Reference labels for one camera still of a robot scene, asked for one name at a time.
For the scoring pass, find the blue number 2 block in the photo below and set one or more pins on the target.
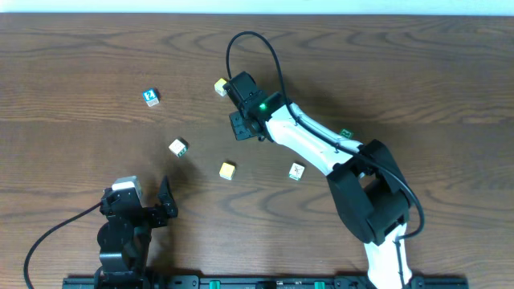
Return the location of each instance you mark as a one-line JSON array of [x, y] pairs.
[[151, 97]]

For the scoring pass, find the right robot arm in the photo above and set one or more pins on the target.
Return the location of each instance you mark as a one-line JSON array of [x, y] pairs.
[[372, 203]]

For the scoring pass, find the yellow block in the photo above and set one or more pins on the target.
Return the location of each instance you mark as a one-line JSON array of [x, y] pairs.
[[219, 87], [227, 171]]

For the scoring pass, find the white block stick figure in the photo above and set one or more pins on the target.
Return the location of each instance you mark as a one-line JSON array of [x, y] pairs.
[[296, 171]]

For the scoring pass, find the yellow block upper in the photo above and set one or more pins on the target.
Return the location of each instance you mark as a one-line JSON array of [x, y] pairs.
[[219, 87]]

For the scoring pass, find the green letter R block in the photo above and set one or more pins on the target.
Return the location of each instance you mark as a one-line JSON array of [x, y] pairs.
[[346, 133]]

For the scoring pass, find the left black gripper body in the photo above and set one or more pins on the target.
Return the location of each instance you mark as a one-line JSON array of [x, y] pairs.
[[148, 214]]

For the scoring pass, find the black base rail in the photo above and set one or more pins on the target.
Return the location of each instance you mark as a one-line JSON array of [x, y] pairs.
[[339, 282]]

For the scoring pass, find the white block green side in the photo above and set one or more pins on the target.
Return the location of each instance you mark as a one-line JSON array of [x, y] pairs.
[[178, 147]]

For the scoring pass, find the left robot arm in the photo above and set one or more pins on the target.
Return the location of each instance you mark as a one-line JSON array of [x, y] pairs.
[[124, 239]]

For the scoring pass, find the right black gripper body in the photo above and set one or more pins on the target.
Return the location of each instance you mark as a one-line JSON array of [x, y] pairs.
[[241, 128]]

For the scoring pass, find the yellow block lower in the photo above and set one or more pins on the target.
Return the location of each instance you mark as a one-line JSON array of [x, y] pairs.
[[227, 171]]

